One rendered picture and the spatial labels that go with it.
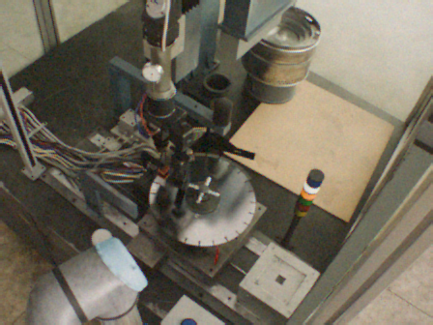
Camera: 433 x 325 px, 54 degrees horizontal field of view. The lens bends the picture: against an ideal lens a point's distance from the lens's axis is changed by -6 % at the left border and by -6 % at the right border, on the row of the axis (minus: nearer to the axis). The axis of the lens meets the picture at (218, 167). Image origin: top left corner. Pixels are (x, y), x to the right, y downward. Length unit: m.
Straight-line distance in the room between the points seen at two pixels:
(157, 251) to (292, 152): 0.71
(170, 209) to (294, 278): 0.43
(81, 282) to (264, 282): 0.68
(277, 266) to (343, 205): 0.47
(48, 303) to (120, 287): 0.13
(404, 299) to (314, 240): 1.04
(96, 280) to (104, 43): 1.61
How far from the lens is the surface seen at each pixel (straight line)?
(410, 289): 2.59
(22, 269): 2.43
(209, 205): 1.37
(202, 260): 1.40
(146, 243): 1.46
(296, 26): 1.93
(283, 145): 1.82
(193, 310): 1.29
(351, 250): 0.77
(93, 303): 0.82
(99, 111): 1.91
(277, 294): 1.34
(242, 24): 1.32
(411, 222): 0.50
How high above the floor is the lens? 2.12
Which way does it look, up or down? 53 degrees down
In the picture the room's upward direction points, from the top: 9 degrees clockwise
